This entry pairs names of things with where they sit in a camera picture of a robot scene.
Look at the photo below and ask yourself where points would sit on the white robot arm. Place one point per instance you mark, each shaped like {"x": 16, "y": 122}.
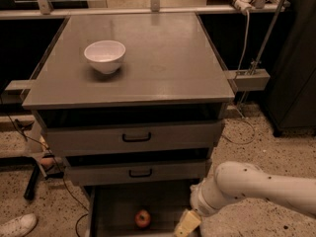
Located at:
{"x": 235, "y": 181}

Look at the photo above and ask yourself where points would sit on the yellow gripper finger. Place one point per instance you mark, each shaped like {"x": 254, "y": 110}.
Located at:
{"x": 189, "y": 221}

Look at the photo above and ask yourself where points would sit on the grey metal bracket block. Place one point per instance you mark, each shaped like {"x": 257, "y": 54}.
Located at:
{"x": 245, "y": 82}

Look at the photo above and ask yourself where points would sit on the dark cabinet at right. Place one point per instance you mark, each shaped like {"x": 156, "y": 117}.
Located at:
{"x": 290, "y": 97}

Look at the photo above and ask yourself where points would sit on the grey drawer cabinet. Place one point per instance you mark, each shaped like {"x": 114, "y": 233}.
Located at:
{"x": 170, "y": 73}

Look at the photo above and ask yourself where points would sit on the top grey drawer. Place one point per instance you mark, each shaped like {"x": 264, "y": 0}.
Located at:
{"x": 127, "y": 138}

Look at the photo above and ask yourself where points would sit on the red apple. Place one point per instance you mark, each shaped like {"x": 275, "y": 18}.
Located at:
{"x": 142, "y": 219}

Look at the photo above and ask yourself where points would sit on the white sneaker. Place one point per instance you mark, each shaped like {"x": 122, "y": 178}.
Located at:
{"x": 19, "y": 226}

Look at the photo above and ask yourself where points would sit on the metal diagonal rod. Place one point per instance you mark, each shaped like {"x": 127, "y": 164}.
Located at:
{"x": 254, "y": 64}

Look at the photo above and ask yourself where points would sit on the grey back rail shelf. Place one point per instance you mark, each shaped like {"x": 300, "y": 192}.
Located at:
{"x": 62, "y": 13}

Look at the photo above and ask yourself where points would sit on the middle grey drawer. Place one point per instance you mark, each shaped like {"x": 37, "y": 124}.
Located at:
{"x": 112, "y": 174}

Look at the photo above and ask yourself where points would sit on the bottom open grey drawer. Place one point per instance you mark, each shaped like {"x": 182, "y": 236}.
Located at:
{"x": 113, "y": 207}

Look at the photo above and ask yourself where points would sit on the white ceramic bowl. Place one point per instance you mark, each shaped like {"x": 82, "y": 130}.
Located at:
{"x": 105, "y": 56}

